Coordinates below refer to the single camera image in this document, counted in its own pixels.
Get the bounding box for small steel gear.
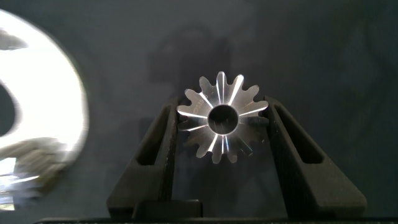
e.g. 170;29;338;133
176;71;270;165

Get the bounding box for round white plate with pins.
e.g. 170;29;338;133
0;8;90;175

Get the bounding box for dark mat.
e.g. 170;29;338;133
0;0;398;224

